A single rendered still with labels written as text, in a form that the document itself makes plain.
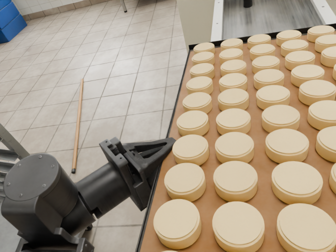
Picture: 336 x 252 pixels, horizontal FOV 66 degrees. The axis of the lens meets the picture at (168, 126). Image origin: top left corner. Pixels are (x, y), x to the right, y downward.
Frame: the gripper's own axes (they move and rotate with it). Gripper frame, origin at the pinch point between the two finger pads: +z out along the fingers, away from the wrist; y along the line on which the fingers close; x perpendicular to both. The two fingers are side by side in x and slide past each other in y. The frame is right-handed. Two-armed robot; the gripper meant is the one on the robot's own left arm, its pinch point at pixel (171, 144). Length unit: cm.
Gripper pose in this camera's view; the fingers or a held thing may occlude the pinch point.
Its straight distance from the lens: 40.2
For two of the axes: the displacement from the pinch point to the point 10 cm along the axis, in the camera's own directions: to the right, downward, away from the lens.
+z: 7.9, -5.1, 3.4
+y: 2.2, 7.6, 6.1
